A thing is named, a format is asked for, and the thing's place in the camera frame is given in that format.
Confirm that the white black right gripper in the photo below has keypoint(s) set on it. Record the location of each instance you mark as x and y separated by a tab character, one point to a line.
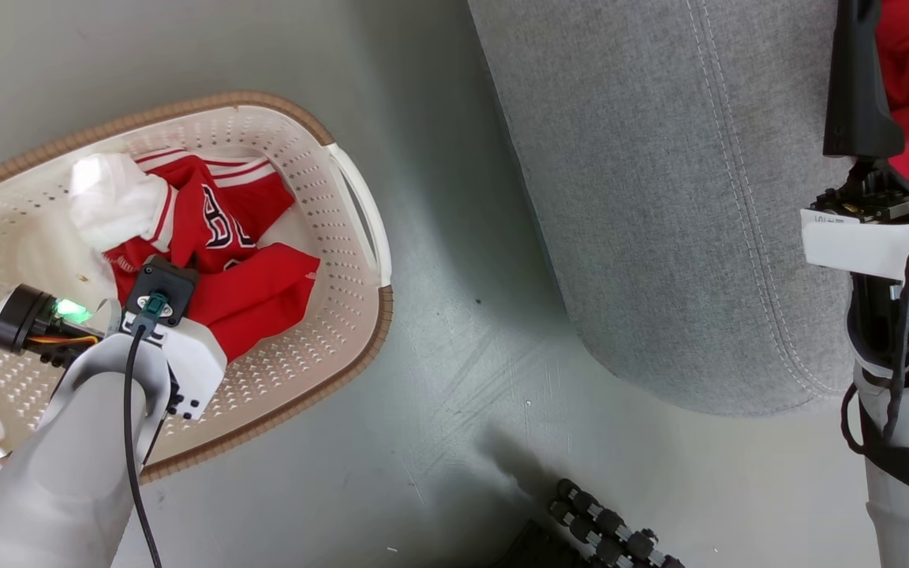
865	241

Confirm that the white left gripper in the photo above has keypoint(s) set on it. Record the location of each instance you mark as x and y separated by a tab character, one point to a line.
194	355

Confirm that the red jersey with white trim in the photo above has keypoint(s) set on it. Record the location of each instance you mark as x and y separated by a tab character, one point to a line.
257	300

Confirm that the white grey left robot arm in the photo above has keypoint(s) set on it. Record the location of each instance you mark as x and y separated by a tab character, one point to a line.
52	473

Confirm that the cream perforated laundry basket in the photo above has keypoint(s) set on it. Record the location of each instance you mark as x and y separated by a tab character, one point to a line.
320	237

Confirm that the white garment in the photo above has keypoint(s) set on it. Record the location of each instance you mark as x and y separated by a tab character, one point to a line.
115	201

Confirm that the grey fabric sofa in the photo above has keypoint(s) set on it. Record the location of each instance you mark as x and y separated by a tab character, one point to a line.
660	197

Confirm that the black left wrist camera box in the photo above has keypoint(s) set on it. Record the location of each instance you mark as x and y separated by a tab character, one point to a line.
170	284

